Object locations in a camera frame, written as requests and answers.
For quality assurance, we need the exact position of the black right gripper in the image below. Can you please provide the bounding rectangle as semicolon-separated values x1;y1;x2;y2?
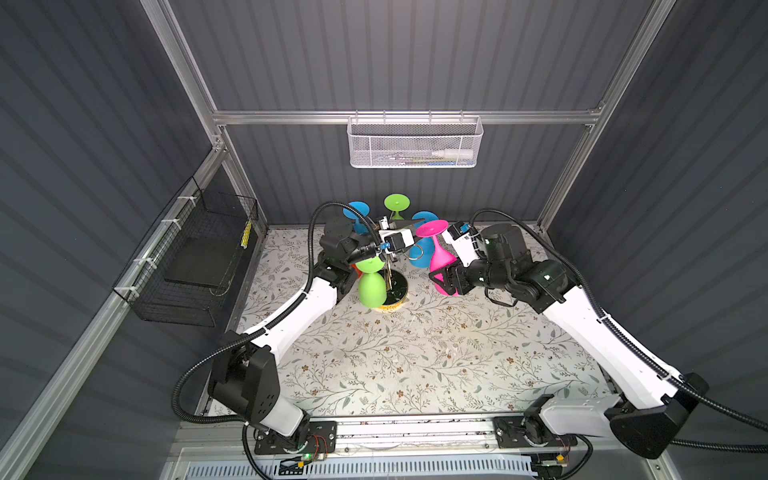
426;250;506;294

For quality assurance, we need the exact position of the pink wine glass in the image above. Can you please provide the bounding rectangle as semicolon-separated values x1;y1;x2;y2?
416;220;457;272

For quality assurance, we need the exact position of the blue wine glass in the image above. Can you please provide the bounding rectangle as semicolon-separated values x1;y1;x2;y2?
408;211;438;269
343;201;370;235

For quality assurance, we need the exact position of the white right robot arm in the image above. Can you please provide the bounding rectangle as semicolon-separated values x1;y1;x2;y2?
416;220;698;459

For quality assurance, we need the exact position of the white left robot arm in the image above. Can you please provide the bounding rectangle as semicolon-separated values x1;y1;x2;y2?
208;218;417;443

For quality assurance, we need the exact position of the back green wine glass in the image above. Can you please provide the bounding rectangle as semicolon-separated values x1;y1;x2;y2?
384;193;410;221

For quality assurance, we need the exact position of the green wine glass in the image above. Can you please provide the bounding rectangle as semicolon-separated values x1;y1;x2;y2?
355;257;387;309
384;193;410;221

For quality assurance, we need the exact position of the front green wine glass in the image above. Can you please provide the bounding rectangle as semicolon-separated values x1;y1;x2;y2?
355;257;387;309

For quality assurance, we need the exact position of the white vented cover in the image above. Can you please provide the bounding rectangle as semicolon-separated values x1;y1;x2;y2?
270;454;540;479

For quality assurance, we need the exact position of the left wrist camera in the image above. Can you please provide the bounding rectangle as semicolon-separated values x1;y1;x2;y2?
378;217;418;236

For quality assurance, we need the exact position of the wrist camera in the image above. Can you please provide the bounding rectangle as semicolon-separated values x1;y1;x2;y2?
442;221;486;267
378;217;418;236

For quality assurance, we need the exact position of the gold wire glass rack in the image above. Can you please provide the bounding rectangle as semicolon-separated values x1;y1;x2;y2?
376;219;421;312

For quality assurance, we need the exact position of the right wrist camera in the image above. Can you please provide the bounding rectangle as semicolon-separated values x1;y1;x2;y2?
442;221;486;267

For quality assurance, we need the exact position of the white mesh wall basket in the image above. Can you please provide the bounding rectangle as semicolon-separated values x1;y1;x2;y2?
346;114;484;169

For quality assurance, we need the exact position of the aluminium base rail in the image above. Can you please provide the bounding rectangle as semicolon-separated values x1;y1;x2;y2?
173;410;661;466

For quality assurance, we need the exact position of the black wire side basket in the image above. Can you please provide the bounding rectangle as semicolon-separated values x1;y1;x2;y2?
113;178;259;328

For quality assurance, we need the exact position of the left black corrugated cable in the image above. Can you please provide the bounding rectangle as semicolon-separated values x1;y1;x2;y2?
170;200;385;424

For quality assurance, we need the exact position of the black corrugated cable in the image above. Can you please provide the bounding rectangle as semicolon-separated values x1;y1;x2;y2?
469;207;768;454
170;200;385;424

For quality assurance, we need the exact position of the right black corrugated cable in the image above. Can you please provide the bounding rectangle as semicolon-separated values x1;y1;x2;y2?
469;207;768;454

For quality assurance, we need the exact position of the aluminium corner frame post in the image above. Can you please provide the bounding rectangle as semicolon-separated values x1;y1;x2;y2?
140;0;258;199

